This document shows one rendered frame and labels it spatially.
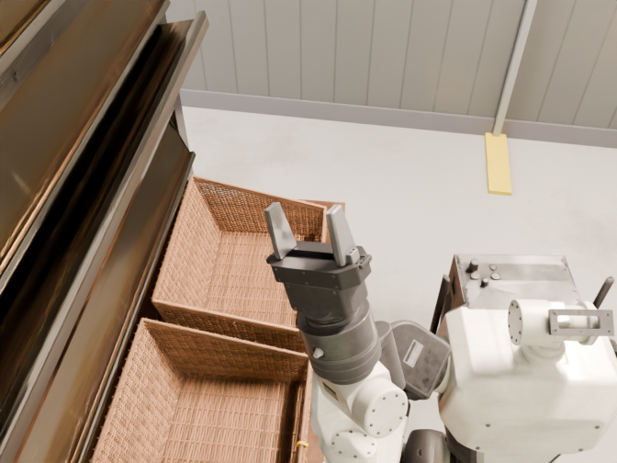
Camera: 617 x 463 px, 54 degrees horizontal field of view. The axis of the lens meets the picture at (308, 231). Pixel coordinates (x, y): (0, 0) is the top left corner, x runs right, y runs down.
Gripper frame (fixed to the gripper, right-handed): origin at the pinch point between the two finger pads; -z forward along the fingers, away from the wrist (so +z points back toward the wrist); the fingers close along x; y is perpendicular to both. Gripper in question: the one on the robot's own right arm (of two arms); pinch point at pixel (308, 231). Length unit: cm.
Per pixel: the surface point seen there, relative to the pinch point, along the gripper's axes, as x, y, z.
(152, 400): -89, -20, 71
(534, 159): -64, -282, 122
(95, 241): -52, -5, 8
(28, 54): -63, -16, -22
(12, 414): -39.6, 23.3, 17.5
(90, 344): -82, -9, 41
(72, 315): -47.0, 6.5, 14.8
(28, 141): -65, -10, -9
